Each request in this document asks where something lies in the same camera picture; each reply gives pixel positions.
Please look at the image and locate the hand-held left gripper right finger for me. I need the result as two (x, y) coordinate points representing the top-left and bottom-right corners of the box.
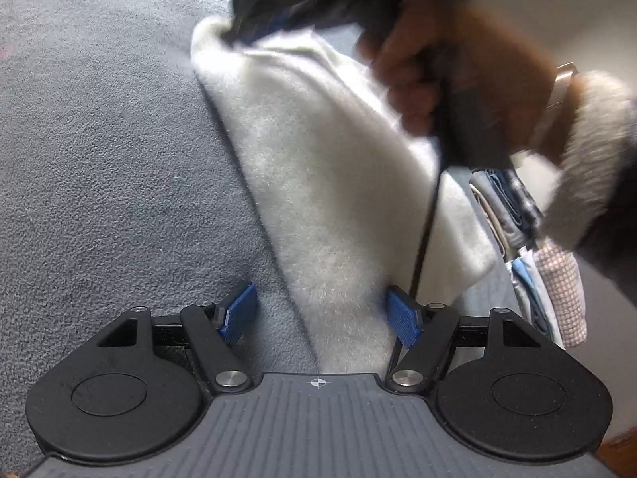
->
(386, 285), (544, 394)

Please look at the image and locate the black cable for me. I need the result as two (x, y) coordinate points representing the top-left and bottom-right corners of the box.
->
(391, 152), (446, 374)

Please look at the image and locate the grey bed blanket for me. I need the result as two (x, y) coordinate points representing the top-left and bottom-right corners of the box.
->
(0, 0), (548, 384)

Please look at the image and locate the white fluffy sweater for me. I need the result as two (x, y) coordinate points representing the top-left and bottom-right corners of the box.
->
(190, 14), (498, 374)

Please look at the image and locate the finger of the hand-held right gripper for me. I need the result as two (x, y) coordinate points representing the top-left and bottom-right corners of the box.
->
(230, 0), (299, 49)

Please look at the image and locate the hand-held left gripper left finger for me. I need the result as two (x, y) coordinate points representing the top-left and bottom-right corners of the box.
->
(96, 282), (259, 394)

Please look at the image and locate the person's right hand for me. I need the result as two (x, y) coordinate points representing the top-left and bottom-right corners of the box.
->
(355, 0), (562, 153)

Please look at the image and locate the stack of folded clothes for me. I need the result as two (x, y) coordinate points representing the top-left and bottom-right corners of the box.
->
(469, 168), (589, 350)

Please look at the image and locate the person's right forearm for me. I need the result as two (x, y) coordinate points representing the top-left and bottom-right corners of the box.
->
(535, 71), (637, 284)

